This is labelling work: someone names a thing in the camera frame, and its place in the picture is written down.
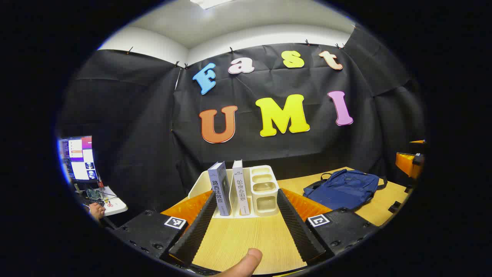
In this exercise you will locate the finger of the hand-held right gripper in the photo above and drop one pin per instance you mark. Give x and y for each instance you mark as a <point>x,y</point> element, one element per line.
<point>418,141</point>
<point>407,163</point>

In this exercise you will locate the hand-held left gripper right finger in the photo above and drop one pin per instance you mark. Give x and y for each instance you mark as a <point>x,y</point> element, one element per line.
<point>298,227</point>

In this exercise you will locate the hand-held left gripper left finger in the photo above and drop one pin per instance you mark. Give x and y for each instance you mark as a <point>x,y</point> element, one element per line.
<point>200,227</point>

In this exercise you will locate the blue-grey book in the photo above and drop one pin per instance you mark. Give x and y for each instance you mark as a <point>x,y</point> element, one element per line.
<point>220,192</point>

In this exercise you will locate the cream plastic bookshelf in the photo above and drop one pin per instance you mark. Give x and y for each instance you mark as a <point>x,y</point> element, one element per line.
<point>265,200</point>

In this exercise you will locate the white book with grey pattern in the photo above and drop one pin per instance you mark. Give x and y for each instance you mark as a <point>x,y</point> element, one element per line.
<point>240,192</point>

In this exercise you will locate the blue schoolbag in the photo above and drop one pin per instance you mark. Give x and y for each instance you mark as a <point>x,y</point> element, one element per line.
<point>346,188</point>

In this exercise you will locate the white side table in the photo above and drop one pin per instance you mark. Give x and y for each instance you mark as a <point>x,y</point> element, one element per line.
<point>115,204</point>

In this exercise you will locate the black backdrop cloth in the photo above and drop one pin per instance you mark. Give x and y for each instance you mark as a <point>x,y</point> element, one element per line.
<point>153,115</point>

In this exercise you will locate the computer monitor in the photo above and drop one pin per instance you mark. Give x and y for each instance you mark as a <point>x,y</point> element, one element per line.
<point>78,157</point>

